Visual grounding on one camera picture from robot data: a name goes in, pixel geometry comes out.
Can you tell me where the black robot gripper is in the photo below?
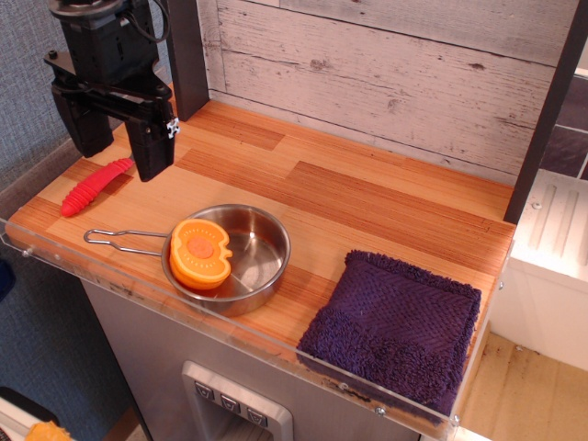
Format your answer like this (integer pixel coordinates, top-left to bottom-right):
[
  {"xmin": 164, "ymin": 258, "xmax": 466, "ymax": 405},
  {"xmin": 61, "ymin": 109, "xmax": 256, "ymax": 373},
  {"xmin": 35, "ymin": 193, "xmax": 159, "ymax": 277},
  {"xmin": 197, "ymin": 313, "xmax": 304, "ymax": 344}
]
[{"xmin": 44, "ymin": 49, "xmax": 179, "ymax": 182}]

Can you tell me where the red-handled metal spoon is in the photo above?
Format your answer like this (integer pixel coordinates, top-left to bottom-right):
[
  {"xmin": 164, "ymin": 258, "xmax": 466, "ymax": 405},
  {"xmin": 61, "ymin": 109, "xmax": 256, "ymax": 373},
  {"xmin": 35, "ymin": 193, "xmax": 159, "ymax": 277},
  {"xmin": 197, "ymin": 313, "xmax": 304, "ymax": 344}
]
[{"xmin": 61, "ymin": 157, "xmax": 134, "ymax": 217}]

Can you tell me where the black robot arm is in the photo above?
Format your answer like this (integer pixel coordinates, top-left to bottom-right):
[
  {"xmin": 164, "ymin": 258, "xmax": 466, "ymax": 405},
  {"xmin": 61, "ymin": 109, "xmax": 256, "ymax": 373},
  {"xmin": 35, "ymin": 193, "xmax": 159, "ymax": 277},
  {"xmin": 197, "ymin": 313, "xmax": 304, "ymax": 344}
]
[{"xmin": 44, "ymin": 1, "xmax": 179, "ymax": 182}]

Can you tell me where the clear acrylic counter guard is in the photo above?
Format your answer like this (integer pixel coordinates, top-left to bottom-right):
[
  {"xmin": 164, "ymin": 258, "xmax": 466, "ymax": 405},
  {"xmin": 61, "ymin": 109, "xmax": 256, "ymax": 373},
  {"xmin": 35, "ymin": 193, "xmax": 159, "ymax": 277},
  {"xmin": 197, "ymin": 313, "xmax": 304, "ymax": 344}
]
[{"xmin": 0, "ymin": 216, "xmax": 511, "ymax": 436}]

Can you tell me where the orange toy fruit half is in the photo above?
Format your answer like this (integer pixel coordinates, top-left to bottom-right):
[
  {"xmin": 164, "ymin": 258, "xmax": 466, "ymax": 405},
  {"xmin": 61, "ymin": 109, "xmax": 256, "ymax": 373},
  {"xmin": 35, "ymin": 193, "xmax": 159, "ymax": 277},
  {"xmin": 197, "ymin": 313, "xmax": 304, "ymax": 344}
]
[{"xmin": 169, "ymin": 218, "xmax": 232, "ymax": 290}]

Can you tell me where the small stainless steel pan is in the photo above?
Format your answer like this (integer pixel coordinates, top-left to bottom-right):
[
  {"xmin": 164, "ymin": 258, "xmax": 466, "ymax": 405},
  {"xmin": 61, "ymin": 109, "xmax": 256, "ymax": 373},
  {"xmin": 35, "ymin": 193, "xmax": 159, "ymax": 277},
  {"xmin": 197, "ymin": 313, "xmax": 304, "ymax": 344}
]
[{"xmin": 84, "ymin": 204, "xmax": 291, "ymax": 316}]

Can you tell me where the silver toy fridge cabinet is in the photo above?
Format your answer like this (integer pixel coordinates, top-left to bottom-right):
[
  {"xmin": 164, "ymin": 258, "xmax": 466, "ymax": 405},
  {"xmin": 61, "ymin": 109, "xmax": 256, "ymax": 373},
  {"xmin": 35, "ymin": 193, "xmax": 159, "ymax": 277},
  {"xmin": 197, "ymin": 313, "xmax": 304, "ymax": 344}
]
[{"xmin": 83, "ymin": 282, "xmax": 419, "ymax": 440}]

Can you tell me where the yellow object bottom left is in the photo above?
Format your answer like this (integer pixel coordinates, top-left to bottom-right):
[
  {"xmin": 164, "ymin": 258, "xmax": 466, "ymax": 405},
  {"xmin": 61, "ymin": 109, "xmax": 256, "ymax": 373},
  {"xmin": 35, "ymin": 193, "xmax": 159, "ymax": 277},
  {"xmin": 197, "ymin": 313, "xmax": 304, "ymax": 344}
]
[{"xmin": 24, "ymin": 421, "xmax": 73, "ymax": 441}]

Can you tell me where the folded purple towel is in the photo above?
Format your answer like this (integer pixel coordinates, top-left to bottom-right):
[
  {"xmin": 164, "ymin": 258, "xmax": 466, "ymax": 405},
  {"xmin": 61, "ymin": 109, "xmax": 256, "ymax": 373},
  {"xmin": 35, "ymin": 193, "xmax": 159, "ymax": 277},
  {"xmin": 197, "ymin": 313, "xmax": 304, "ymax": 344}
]
[{"xmin": 298, "ymin": 250, "xmax": 481, "ymax": 415}]

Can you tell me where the white toy sink unit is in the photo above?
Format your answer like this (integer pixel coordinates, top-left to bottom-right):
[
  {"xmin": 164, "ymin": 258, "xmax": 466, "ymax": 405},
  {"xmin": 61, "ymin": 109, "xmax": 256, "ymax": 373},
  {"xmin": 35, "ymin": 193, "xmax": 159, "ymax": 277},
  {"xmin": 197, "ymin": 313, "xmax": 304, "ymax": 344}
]
[{"xmin": 490, "ymin": 170, "xmax": 587, "ymax": 369}]

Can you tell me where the dark left shelf post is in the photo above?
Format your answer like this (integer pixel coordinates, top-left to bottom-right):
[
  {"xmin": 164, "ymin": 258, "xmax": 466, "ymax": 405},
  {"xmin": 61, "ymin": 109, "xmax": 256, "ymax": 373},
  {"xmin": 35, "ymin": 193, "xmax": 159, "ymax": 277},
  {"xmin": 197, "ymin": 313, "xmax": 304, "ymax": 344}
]
[{"xmin": 166, "ymin": 0, "xmax": 209, "ymax": 121}]

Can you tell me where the dark shelf post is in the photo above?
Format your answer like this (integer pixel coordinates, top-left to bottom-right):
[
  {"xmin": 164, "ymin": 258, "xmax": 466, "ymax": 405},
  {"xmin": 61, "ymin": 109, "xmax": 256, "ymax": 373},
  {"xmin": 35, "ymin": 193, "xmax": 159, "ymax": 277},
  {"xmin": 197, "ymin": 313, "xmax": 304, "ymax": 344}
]
[
  {"xmin": 166, "ymin": 0, "xmax": 209, "ymax": 121},
  {"xmin": 503, "ymin": 0, "xmax": 587, "ymax": 224}
]

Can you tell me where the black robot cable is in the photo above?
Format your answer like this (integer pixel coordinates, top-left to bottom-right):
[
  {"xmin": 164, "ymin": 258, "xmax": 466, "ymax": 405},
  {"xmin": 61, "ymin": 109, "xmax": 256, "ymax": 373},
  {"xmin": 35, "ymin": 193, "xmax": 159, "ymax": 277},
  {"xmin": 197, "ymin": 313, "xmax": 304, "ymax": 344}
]
[{"xmin": 119, "ymin": 0, "xmax": 172, "ymax": 45}]

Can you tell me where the dark right shelf post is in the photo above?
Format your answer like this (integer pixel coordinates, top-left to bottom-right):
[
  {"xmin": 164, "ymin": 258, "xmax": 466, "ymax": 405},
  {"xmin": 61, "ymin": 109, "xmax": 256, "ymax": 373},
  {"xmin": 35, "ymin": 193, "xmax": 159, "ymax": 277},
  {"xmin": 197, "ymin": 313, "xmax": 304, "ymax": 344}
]
[{"xmin": 503, "ymin": 0, "xmax": 587, "ymax": 224}]

